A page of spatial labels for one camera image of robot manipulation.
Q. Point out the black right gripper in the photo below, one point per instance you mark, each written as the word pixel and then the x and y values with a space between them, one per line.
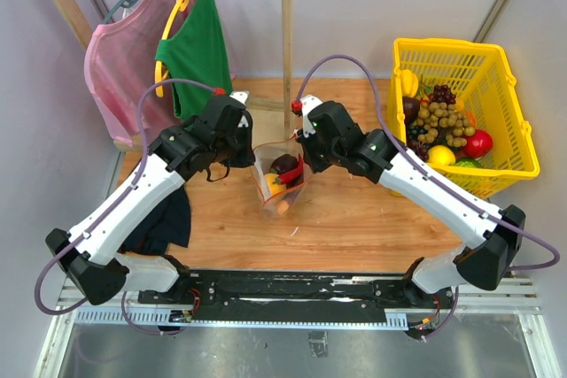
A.
pixel 317 165

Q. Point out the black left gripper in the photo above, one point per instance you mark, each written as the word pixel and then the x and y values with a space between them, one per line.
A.
pixel 244 159

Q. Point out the red chili pepper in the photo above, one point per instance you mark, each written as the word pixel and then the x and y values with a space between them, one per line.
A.
pixel 290 177

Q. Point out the dark purple bell pepper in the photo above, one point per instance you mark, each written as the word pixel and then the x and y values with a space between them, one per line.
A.
pixel 283 164

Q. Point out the clear zip top bag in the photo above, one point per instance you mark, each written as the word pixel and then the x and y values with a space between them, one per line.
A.
pixel 265 154

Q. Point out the yellow peach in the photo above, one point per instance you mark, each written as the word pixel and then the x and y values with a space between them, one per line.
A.
pixel 274 184

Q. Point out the green custard apple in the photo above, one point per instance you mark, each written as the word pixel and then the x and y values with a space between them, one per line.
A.
pixel 468 162

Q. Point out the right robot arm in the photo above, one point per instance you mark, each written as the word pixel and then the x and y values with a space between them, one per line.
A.
pixel 489 235

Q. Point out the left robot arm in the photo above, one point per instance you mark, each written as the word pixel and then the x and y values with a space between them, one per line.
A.
pixel 89 252

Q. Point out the green tank top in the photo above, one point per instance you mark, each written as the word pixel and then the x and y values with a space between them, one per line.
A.
pixel 197 51

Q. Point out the yellow bell pepper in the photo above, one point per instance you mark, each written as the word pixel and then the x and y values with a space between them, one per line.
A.
pixel 409 83

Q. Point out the brown longan bunch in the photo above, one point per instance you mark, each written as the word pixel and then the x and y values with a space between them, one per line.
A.
pixel 441 123

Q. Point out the dark navy cloth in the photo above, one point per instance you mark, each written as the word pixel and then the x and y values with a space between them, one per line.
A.
pixel 167 223

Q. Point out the yellow lemon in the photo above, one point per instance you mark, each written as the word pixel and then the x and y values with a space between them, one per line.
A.
pixel 440 155

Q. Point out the dark grape bunch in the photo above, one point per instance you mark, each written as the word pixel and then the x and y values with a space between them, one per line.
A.
pixel 443 94

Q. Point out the pink shirt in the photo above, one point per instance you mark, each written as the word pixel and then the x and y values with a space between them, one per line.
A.
pixel 119 65

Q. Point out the red apple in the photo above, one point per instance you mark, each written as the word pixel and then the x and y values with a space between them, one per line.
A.
pixel 478 145

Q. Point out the yellow hanger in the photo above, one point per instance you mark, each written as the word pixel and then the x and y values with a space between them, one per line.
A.
pixel 177 16

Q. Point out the yellow plastic basket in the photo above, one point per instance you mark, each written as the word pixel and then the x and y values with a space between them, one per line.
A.
pixel 480 75

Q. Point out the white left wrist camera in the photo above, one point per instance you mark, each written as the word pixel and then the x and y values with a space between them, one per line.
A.
pixel 241 96

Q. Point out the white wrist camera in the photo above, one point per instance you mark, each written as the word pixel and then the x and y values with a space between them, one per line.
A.
pixel 301 108
pixel 241 96

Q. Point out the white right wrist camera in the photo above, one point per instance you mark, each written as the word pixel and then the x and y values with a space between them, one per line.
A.
pixel 301 108

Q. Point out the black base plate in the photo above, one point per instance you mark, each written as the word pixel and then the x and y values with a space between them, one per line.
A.
pixel 298 298

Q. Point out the aluminium rail frame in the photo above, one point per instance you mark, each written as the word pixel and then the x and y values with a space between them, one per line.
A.
pixel 514 296

